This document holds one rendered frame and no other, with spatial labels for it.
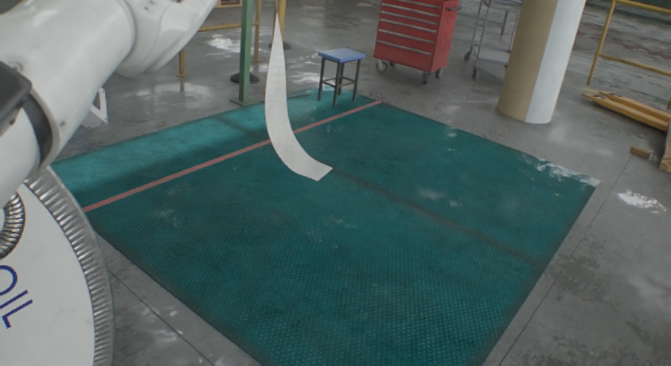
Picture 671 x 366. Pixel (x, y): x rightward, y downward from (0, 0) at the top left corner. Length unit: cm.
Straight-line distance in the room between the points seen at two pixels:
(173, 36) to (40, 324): 70
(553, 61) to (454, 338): 312
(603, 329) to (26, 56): 240
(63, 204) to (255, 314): 130
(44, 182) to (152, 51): 50
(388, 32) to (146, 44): 497
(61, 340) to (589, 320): 210
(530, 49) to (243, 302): 343
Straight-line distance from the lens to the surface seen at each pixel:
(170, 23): 36
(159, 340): 198
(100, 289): 99
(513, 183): 347
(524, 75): 471
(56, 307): 97
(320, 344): 195
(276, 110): 85
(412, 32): 519
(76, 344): 104
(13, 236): 56
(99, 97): 58
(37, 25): 28
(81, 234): 91
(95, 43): 30
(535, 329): 230
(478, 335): 216
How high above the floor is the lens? 142
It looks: 28 degrees down
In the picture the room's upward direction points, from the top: 7 degrees clockwise
